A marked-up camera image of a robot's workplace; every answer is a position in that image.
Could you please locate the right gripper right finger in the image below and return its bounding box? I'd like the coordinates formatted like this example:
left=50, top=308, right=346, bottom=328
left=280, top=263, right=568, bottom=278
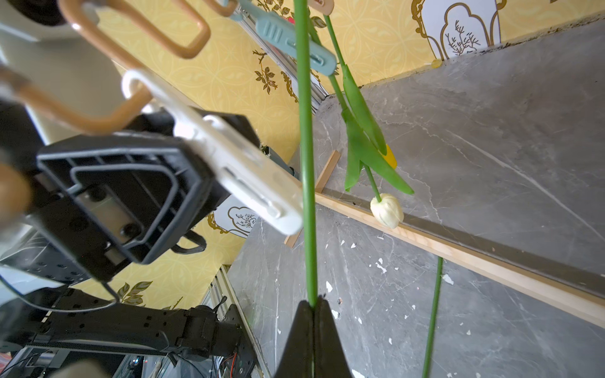
left=313, top=296, right=352, bottom=378

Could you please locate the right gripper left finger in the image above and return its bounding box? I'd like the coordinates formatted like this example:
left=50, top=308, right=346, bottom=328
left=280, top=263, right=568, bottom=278
left=274, top=301, right=314, bottom=378

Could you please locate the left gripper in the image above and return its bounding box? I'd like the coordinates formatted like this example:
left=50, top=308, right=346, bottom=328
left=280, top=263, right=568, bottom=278
left=23, top=108, right=261, bottom=284

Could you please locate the wooden arched clip hanger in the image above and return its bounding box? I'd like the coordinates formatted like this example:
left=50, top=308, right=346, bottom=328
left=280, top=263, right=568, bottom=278
left=1, top=1, right=337, bottom=236

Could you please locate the white artificial tulip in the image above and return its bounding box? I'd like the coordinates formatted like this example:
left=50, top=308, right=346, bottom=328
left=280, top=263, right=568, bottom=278
left=306, top=18, right=416, bottom=231

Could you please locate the yellow artificial tulip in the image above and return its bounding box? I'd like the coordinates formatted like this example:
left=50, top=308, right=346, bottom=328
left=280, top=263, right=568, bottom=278
left=324, top=15, right=397, bottom=169

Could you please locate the blue artificial tulip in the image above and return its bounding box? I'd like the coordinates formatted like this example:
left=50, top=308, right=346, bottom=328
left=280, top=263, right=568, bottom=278
left=294, top=0, right=319, bottom=307

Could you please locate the pink artificial tulip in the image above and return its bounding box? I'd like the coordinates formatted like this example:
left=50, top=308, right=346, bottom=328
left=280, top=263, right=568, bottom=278
left=422, top=257, right=444, bottom=378

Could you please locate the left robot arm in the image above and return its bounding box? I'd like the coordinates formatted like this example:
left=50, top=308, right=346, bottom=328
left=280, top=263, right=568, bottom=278
left=1, top=106, right=258, bottom=377

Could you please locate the wooden clothes rack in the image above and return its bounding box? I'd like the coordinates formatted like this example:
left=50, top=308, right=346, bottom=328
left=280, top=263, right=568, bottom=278
left=283, top=150, right=605, bottom=330

